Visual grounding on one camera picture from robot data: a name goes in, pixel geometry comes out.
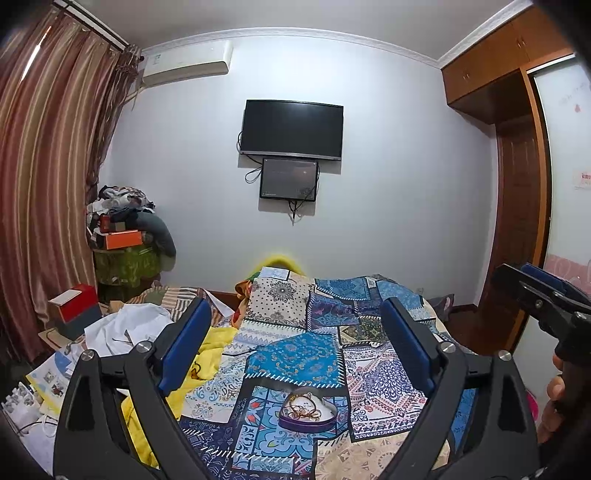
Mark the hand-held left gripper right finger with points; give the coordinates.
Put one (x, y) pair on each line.
(408, 344)

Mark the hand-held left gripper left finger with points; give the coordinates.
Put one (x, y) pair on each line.
(184, 344)

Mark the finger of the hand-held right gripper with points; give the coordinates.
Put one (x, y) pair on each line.
(531, 300)
(547, 277)

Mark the purple heart-shaped jewelry box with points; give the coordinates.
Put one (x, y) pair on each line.
(308, 424)

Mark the person's right hand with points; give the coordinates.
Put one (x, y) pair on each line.
(554, 390)

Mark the striped cloth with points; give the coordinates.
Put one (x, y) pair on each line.
(178, 297)

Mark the white cloth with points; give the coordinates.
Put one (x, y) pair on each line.
(124, 330)

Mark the pink slipper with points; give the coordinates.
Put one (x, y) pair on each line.
(532, 410)

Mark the brown wooden door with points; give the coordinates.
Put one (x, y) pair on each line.
(517, 207)

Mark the yellow cloth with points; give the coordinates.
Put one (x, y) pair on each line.
(143, 415)

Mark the green cloth-covered cabinet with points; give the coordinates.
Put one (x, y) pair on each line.
(127, 272)

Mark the grey box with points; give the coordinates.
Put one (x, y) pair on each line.
(81, 325)

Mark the blue patchwork blanket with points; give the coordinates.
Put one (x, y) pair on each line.
(295, 355)

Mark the red box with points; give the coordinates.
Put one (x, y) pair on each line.
(76, 304)

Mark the white wardrobe sliding door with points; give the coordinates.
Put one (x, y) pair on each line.
(568, 161)

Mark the beige patterned bedsheet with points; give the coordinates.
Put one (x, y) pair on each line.
(369, 457)

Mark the orange box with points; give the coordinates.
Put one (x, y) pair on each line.
(122, 239)

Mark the yellow pillow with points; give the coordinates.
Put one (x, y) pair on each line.
(281, 261)

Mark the pile of clothes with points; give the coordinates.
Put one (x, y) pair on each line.
(129, 207)

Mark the scattered papers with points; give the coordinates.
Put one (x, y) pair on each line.
(37, 397)

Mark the small black monitor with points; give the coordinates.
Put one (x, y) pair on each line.
(288, 180)

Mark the striped brown curtain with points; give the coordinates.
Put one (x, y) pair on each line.
(46, 184)

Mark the brown wooden overhead cabinet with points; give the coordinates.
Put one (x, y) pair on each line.
(498, 64)

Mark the white air conditioner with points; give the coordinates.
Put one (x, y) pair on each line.
(184, 64)

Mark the black wall television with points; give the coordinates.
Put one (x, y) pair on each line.
(292, 129)

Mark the curtain rail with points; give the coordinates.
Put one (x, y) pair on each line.
(92, 21)

